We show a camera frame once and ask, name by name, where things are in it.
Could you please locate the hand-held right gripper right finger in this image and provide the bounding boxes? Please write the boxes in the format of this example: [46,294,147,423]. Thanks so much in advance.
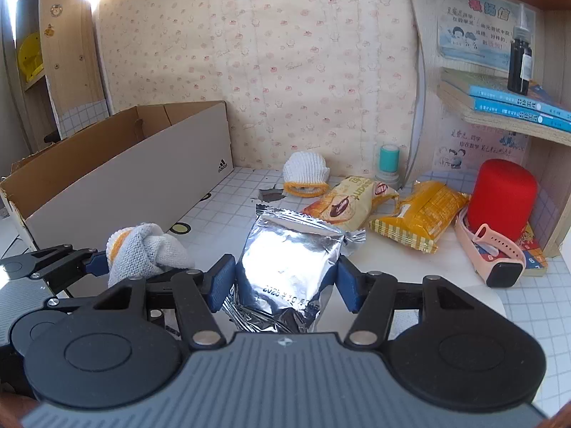
[337,256,491,349]

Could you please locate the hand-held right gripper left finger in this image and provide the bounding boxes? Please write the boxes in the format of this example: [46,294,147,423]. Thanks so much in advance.
[91,254,237,351]

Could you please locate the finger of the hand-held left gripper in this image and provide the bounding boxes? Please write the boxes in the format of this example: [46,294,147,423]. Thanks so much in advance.
[42,292,112,313]
[0,244,110,297]

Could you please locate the white knit glove orange cuff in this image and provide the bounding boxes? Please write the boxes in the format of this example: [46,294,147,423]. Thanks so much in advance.
[106,222,196,288]
[282,152,331,198]

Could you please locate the silver foil packet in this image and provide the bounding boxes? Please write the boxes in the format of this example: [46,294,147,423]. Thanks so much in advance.
[225,205,367,335]

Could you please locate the croissant snack packet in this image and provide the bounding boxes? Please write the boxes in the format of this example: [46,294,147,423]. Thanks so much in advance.
[302,175,400,233]

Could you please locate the cardboard shoe box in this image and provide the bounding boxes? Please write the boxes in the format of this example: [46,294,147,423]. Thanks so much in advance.
[0,100,233,250]

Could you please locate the yellow snack packet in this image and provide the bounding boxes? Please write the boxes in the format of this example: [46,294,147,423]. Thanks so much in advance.
[368,180,471,255]

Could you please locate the white grid desktop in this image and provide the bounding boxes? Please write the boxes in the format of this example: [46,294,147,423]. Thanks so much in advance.
[0,167,571,417]

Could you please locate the loose white paper sheets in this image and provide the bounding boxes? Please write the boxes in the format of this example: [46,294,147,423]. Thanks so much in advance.
[0,214,36,277]

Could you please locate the teal-capped bottle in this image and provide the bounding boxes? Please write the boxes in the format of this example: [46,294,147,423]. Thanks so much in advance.
[375,144,401,188]

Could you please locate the pink smartwatch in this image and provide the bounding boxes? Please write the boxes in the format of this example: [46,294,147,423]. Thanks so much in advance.
[455,207,526,288]

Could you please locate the red cylindrical speaker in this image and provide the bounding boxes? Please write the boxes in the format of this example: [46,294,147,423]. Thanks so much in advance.
[466,158,538,244]

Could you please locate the pale cartoon poster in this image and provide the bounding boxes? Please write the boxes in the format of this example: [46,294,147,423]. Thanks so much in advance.
[432,118,529,174]

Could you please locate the colourful printed card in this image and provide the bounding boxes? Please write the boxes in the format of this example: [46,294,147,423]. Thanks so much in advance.
[473,223,547,277]

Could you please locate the wooden shelf unit with stickers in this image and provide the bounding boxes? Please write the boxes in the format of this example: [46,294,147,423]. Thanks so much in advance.
[0,0,112,152]

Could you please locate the yellow plastic reel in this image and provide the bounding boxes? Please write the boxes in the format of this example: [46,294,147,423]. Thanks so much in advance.
[17,31,45,83]

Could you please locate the blue book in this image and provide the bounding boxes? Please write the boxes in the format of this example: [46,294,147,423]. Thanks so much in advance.
[472,97,571,133]
[441,68,571,114]

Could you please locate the dark dropper bottle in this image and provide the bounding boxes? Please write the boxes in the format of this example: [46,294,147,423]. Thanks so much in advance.
[507,2,535,94]

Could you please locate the wooden shelf unit with books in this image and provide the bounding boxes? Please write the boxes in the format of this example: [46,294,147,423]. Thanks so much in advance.
[404,0,571,259]

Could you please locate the blue cartoon poster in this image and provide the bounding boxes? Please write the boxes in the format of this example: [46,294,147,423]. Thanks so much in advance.
[435,0,536,72]

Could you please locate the white cable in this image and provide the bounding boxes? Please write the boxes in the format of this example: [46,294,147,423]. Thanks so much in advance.
[404,42,426,183]

